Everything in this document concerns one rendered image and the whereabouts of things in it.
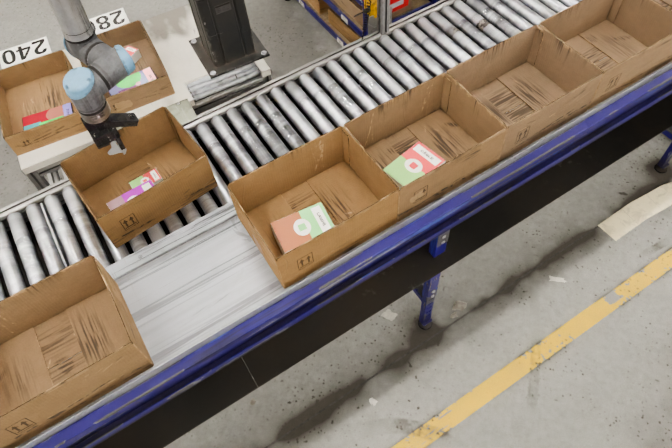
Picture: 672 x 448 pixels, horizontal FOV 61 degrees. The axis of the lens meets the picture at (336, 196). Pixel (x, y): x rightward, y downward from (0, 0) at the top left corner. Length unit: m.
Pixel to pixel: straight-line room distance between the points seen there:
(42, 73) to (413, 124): 1.53
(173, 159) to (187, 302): 0.65
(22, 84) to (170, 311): 1.34
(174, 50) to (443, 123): 1.21
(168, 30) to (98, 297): 1.33
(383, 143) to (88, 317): 1.02
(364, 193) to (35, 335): 1.01
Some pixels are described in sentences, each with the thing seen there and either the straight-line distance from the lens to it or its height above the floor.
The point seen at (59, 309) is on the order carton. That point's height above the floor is 0.90.
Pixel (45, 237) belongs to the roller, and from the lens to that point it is 2.15.
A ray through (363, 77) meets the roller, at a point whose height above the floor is 0.75.
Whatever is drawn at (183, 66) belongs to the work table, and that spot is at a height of 0.75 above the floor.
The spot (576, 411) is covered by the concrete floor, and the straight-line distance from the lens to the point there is 2.54.
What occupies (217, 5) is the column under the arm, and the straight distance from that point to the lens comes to 2.28.
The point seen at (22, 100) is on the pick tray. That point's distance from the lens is 2.63.
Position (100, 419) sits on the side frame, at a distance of 1.62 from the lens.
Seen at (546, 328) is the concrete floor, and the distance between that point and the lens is 2.63.
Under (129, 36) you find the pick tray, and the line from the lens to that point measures 2.66.
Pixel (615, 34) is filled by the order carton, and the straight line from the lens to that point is 2.43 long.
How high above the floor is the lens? 2.35
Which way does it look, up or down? 55 degrees down
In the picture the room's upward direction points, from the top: 6 degrees counter-clockwise
